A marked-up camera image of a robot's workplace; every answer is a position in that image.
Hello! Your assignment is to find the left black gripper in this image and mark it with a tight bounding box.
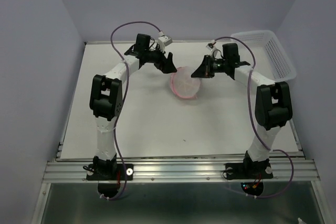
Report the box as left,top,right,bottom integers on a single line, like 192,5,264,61
145,43,177,74

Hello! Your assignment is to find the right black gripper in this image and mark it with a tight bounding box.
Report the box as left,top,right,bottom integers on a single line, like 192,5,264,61
190,54,228,78

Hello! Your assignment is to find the white mesh laundry bag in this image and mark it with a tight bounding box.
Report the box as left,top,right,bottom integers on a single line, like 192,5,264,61
169,66,202,100

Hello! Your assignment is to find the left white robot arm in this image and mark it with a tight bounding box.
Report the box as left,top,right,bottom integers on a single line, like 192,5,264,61
89,31,177,179

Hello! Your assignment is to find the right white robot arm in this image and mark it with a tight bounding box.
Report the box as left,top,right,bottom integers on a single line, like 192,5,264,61
191,41,292,177

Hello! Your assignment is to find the white plastic basket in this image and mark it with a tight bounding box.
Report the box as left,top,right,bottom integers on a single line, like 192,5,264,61
231,30,297,82

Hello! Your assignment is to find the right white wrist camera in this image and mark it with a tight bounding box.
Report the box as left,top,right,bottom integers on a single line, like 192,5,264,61
206,40,222,58

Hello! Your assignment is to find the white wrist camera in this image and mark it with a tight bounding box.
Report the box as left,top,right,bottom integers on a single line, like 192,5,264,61
206,40,222,58
157,31,173,52

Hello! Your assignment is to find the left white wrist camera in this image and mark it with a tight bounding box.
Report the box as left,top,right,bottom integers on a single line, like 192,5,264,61
157,31,173,52

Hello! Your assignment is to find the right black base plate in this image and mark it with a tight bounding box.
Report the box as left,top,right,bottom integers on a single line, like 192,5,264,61
222,152,274,197

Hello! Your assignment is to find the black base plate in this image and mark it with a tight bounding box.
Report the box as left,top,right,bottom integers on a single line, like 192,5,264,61
82,156,134,200
222,152,274,197

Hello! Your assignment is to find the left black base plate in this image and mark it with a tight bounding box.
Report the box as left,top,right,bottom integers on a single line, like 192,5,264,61
82,156,134,200

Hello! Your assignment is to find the aluminium rail frame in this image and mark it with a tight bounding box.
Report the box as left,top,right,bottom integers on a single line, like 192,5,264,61
39,41,334,223

